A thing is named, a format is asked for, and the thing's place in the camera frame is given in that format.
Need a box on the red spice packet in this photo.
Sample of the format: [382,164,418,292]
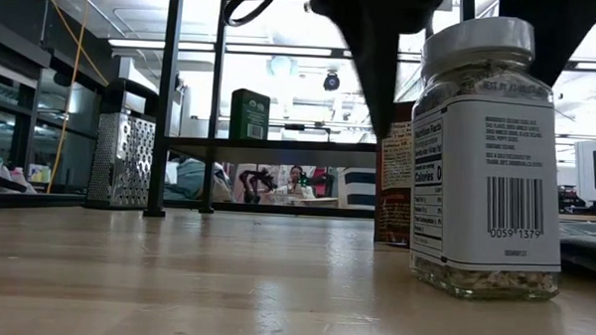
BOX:
[372,99,419,249]

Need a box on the dark wood black-frame shelf unit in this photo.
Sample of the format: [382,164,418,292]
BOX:
[143,0,479,230]

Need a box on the dark green spice tin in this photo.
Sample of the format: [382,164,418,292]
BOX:
[228,87,273,142]

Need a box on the white-lid glass spice jar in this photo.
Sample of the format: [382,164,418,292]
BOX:
[405,14,571,304]

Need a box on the blue white striped box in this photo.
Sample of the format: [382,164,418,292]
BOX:
[335,167,377,209]

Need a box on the person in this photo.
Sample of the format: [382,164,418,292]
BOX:
[282,164,319,199]

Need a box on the grey-teal bag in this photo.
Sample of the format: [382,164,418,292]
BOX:
[165,155,235,204]

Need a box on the grey checked dish cloth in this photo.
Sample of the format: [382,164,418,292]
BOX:
[555,220,596,277]

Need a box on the black storage rack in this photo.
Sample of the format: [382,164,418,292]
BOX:
[0,0,117,202]

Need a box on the black ceiling camera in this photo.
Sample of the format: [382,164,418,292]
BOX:
[323,71,342,93]

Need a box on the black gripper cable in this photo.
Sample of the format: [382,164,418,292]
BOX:
[222,0,288,30]

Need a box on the metal box grater black handle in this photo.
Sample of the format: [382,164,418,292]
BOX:
[84,77,159,211]

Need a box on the yellow extension cable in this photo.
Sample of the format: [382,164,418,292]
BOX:
[32,0,114,197]

